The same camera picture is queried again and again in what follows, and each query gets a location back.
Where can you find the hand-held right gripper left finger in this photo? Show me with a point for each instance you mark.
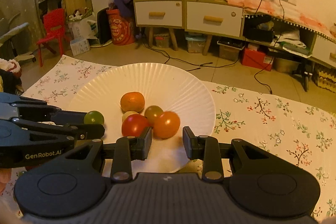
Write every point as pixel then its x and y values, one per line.
pixel 147 142

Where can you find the small plush toy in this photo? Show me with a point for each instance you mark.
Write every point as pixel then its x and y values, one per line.
pixel 76 14

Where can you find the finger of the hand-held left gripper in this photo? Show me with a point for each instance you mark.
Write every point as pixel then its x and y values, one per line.
pixel 71 117
pixel 92 130

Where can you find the black bag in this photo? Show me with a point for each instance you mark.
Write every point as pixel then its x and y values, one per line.
pixel 9 85

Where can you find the grey office chair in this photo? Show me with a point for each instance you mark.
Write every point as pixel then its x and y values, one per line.
pixel 13 29

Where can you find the floral tablecloth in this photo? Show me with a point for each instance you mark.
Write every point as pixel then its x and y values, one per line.
pixel 262 129

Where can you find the blue lid storage box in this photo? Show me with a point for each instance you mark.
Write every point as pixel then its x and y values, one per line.
pixel 195 44

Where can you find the red plastic chair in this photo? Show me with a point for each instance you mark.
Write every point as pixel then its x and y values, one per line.
pixel 53 27

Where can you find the white ribbed plate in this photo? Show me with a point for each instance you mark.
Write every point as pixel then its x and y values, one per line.
pixel 168 87

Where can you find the tan longan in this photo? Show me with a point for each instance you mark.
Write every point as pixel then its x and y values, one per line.
pixel 128 115

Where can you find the low wooden cabinet white drawer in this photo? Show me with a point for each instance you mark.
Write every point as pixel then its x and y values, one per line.
pixel 199 18

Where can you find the black tripod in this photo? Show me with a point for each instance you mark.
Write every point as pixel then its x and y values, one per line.
pixel 305 77

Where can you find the white fleece slipper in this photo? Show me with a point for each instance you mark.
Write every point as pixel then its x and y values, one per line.
pixel 10 66

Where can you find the red tomato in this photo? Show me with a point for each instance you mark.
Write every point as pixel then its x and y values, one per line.
pixel 134 125

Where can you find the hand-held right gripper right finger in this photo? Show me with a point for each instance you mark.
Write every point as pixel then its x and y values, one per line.
pixel 187 142

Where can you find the black case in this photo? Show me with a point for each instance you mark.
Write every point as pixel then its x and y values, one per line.
pixel 258 33

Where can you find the olive green tomato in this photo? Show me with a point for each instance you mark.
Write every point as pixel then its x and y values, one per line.
pixel 152 112

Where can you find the pink floral cloth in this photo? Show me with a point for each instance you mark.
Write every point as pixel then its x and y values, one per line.
pixel 288 12

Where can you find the orange printed bucket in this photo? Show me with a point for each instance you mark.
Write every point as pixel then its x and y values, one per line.
pixel 120 29

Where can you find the white wall socket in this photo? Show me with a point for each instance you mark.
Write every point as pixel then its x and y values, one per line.
pixel 292 0

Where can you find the beige storage bin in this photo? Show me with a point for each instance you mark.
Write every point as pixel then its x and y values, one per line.
pixel 286 65

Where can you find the black lid storage box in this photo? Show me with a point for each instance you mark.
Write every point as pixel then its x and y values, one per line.
pixel 229 52

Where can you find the tall wooden cabinet white drawer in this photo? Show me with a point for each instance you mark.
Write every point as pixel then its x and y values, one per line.
pixel 168 15

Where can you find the black flat panel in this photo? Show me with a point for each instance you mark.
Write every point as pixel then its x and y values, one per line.
pixel 103 27

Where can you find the pale blue printed box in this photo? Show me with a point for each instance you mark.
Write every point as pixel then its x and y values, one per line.
pixel 80 47

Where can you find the long wooden console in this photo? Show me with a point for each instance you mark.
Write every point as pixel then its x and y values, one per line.
pixel 325 48

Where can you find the person's left hand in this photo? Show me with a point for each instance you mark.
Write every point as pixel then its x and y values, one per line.
pixel 4 179

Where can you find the clear storage box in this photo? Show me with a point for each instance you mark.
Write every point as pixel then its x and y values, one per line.
pixel 162 41

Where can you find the red box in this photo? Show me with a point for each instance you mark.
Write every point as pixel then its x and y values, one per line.
pixel 256 58

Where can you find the yellow egg tray stack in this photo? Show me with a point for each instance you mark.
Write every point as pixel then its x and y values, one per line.
pixel 326 79

